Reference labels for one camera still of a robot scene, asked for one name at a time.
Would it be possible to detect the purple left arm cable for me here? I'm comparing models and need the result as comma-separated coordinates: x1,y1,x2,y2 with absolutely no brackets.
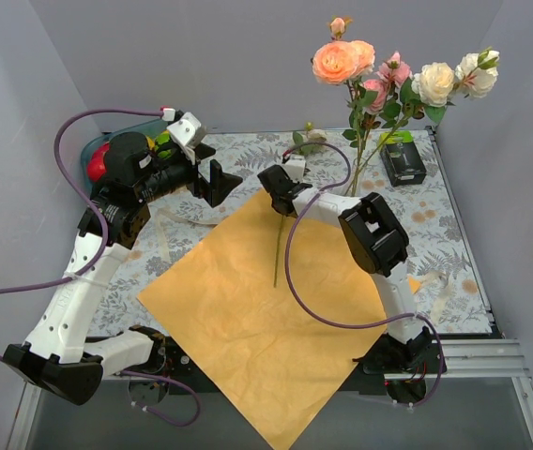
0,106,202,428

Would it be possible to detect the floral patterned table mat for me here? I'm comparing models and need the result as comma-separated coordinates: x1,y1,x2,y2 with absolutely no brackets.
89,130,497,337

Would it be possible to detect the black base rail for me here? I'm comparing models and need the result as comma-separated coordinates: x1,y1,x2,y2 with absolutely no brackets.
26,327,533,395

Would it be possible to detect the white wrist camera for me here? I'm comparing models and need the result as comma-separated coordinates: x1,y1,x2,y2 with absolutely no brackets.
161,107,206,164
282,153,306,183

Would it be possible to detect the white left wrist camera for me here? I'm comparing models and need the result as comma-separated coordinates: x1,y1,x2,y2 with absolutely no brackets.
161,107,206,164

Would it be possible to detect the red apple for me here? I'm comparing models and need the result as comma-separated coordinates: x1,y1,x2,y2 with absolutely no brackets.
86,143,109,183

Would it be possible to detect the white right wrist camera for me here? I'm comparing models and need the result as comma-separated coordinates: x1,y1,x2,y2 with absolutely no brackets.
282,153,306,183

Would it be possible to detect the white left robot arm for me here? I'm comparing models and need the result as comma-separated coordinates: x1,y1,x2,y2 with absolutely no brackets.
2,132,242,405

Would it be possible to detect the green leafy stem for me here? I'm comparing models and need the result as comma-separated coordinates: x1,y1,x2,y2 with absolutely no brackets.
273,122,327,288

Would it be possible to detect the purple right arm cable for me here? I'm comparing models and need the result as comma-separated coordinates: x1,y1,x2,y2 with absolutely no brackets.
280,142,446,408

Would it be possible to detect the white rose stem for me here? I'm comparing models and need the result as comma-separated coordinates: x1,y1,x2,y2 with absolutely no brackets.
366,48,500,131

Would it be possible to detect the teal plastic fruit bowl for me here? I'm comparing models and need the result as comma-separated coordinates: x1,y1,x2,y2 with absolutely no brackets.
80,119,167,193

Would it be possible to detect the orange wrapping paper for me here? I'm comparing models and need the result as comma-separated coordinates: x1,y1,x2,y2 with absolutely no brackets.
136,189,421,450

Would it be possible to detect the clear glass vase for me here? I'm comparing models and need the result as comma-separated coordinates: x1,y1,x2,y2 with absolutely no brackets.
344,160,369,197

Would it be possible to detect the black green product box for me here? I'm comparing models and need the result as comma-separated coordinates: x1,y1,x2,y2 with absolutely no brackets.
378,130,427,187

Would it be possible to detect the green lime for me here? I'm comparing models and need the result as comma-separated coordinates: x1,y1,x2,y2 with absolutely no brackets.
153,130,179,161

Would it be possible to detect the cream printed ribbon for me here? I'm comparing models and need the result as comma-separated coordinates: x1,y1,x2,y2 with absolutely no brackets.
153,207,221,263

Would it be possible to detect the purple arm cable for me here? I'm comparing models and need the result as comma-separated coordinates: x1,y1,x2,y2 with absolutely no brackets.
0,106,202,428
280,142,446,408

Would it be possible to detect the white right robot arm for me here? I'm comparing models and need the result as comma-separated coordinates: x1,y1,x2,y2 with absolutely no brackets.
258,165,446,374

